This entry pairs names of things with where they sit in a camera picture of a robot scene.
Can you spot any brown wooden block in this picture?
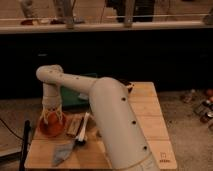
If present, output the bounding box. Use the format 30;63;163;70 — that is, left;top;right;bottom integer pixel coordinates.
66;117;82;137

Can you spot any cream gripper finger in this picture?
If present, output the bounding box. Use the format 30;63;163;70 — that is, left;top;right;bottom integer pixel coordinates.
56;107;63;122
40;108;48;124

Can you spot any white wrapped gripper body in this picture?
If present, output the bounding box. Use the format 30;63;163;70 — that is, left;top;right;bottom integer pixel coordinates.
42;83;61;109

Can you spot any black cable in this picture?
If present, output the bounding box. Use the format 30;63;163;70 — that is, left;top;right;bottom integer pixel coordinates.
0;117;25;142

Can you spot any grey triangular cloth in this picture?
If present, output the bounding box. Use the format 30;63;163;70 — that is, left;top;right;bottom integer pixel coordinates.
52;141;75;167

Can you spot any wooden railing shelf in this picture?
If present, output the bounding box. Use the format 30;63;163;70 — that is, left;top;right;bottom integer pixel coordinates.
0;14;213;34

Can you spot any black stand pole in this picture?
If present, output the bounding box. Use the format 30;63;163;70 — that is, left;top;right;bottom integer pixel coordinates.
19;120;31;171

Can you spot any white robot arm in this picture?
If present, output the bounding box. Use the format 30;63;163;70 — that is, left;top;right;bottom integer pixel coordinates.
36;65;160;171

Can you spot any clutter pile on floor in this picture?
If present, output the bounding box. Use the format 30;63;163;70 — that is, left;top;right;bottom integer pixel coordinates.
180;89;213;132

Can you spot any red apple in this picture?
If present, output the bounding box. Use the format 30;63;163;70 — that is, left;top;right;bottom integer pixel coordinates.
47;112;61;126

